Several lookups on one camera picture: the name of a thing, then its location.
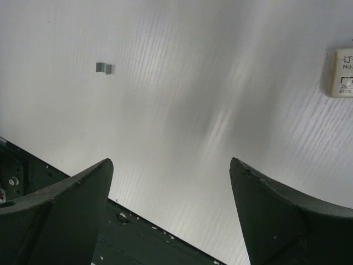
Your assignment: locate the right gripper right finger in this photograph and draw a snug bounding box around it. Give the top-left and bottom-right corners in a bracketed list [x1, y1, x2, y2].
[229, 158, 352, 264]

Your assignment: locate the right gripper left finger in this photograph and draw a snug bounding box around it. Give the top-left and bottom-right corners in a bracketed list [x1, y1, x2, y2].
[1, 158, 114, 264]

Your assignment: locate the small grey staple strip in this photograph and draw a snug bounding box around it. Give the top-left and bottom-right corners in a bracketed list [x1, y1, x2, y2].
[95, 62, 113, 75]

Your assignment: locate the small white staple box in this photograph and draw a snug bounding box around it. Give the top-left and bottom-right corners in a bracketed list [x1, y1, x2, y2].
[320, 47, 352, 99]

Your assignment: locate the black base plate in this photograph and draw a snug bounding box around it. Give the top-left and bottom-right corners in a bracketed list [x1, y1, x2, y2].
[1, 139, 220, 264]

